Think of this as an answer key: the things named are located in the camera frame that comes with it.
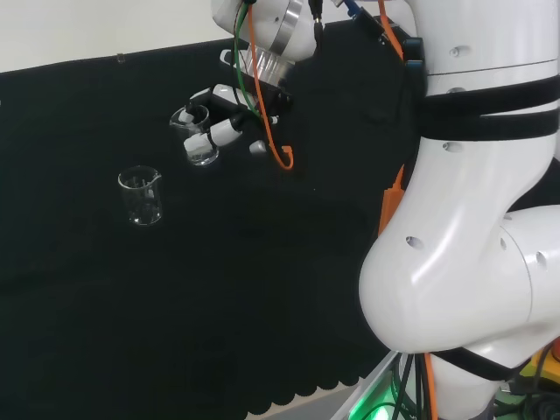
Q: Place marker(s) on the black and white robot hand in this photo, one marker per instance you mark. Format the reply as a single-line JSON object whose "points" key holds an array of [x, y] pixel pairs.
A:
{"points": [[262, 98]]}

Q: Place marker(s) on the clear glass beaker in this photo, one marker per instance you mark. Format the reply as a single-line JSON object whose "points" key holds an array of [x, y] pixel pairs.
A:
{"points": [[201, 155], [142, 205]]}

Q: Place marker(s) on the small clear clip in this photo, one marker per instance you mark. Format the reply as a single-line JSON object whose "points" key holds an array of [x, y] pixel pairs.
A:
{"points": [[120, 58]]}

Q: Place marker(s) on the blue USB plug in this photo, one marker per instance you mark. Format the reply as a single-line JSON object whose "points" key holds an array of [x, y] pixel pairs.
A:
{"points": [[413, 44], [415, 66]]}

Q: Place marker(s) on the black bench cloth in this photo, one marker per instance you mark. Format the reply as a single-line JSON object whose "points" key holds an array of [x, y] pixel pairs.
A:
{"points": [[131, 306]]}

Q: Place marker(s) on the yellow stop button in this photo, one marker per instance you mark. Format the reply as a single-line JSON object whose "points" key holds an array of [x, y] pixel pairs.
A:
{"points": [[538, 363]]}

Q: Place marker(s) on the grey metal base frame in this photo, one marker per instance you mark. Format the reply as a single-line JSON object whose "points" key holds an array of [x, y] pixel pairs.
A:
{"points": [[372, 385]]}

